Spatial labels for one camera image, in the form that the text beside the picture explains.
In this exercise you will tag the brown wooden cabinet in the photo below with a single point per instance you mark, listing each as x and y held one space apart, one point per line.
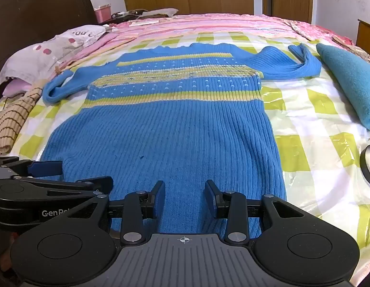
367 34

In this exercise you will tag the teal fleece cloth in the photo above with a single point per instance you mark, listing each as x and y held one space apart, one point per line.
352 77

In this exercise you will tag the pink basket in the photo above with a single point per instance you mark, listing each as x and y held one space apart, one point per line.
102 15

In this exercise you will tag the pink striped quilt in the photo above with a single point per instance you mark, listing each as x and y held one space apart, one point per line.
203 24

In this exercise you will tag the dark wooden headboard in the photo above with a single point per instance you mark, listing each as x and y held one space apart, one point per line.
38 9

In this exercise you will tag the pink floral quilt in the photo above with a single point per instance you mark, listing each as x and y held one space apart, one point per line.
316 31

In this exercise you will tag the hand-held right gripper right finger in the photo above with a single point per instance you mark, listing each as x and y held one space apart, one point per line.
212 198

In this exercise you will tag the dark nightstand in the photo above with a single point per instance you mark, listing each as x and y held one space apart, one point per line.
119 18

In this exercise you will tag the white flat packet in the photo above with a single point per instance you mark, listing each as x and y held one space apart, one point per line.
143 22

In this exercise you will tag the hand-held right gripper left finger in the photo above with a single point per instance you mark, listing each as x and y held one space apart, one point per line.
158 198

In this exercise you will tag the grey cushion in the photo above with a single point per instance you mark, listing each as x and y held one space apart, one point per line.
161 12

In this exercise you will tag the beige striped cloth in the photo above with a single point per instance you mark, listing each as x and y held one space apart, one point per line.
11 122

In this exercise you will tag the green checked plastic sheet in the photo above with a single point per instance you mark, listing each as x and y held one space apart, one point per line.
307 143

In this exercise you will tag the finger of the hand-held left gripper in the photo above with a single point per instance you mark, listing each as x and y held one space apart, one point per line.
44 168
95 185

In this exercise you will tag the blue knit sweater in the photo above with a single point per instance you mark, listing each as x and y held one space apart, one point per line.
173 125

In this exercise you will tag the grey dotted pillow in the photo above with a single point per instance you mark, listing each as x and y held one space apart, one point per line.
38 56

